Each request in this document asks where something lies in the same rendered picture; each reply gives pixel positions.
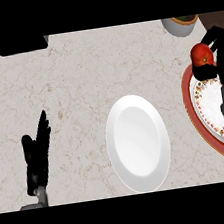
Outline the floral rimmed white plate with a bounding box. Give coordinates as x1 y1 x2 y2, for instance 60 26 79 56
187 70 224 154

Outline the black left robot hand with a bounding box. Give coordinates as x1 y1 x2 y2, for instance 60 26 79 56
15 109 61 198

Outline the black appliance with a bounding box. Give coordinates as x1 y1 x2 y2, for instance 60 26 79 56
0 35 51 58

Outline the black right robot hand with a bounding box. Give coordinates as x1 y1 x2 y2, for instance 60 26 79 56
186 24 224 89

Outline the plain white plate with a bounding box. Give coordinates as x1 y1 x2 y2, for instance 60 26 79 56
100 90 177 197

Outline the grey plant pot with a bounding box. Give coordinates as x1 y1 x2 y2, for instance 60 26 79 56
161 14 202 41

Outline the red tomato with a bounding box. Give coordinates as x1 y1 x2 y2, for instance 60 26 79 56
188 41 215 68

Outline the red round placemat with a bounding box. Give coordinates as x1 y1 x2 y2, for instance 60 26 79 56
177 58 224 171

